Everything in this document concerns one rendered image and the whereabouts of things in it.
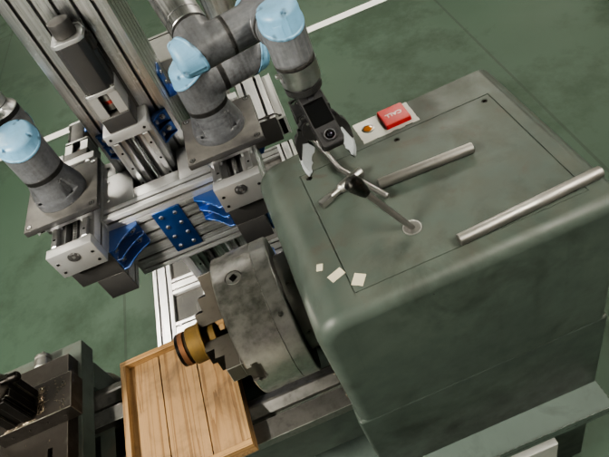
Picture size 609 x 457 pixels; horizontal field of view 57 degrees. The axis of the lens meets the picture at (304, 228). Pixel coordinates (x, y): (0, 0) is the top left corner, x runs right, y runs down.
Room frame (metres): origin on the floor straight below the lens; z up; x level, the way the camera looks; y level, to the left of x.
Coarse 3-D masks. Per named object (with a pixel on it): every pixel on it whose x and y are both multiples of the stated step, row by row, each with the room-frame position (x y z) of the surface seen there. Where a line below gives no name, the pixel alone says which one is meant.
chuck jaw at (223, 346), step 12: (228, 336) 0.73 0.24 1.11; (216, 348) 0.71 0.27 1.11; (228, 348) 0.69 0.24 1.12; (216, 360) 0.70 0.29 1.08; (228, 360) 0.66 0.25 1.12; (240, 360) 0.65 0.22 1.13; (228, 372) 0.63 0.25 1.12; (240, 372) 0.63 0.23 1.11; (252, 372) 0.62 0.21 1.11; (264, 372) 0.61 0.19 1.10
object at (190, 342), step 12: (216, 324) 0.79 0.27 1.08; (180, 336) 0.77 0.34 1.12; (192, 336) 0.76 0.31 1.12; (204, 336) 0.75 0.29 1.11; (216, 336) 0.74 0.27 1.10; (180, 348) 0.75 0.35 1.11; (192, 348) 0.74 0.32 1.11; (204, 348) 0.73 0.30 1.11; (180, 360) 0.73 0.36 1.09; (192, 360) 0.73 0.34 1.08; (204, 360) 0.72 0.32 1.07
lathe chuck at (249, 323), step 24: (216, 264) 0.82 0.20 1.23; (240, 264) 0.78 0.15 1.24; (216, 288) 0.75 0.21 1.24; (240, 288) 0.73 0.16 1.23; (240, 312) 0.69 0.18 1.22; (264, 312) 0.67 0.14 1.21; (240, 336) 0.65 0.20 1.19; (264, 336) 0.64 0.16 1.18; (264, 360) 0.62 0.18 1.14; (288, 360) 0.61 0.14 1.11; (264, 384) 0.61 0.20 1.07
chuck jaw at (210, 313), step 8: (208, 272) 0.84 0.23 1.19; (200, 280) 0.84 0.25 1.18; (208, 280) 0.83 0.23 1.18; (208, 288) 0.82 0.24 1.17; (208, 296) 0.81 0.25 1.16; (200, 304) 0.80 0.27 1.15; (208, 304) 0.80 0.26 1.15; (216, 304) 0.80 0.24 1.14; (200, 312) 0.80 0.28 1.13; (208, 312) 0.79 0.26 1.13; (216, 312) 0.78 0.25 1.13; (200, 320) 0.78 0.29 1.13; (208, 320) 0.78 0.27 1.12; (216, 320) 0.77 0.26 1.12
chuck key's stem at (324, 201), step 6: (360, 168) 0.86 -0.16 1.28; (360, 174) 0.84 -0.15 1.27; (342, 180) 0.84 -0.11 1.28; (336, 186) 0.84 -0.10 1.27; (342, 186) 0.83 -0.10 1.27; (336, 192) 0.82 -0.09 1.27; (342, 192) 0.83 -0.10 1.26; (324, 198) 0.82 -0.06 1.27; (330, 198) 0.82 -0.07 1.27; (324, 204) 0.81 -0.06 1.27
